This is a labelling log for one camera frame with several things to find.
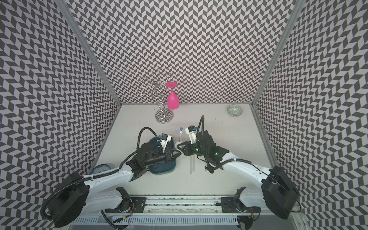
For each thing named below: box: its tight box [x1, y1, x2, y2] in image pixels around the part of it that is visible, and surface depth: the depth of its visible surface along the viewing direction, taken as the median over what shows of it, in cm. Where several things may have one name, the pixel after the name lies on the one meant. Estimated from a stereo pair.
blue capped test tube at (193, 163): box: [192, 155, 196, 172], surface depth 88 cm
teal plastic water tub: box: [148, 137, 177, 175], surface depth 71 cm
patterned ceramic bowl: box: [226, 103, 243, 117], surface depth 113 cm
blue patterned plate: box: [89, 163, 112, 175], surface depth 82 cm
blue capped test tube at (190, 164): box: [189, 155, 193, 175], surface depth 88 cm
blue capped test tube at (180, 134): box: [179, 127, 184, 143], surface depth 77 cm
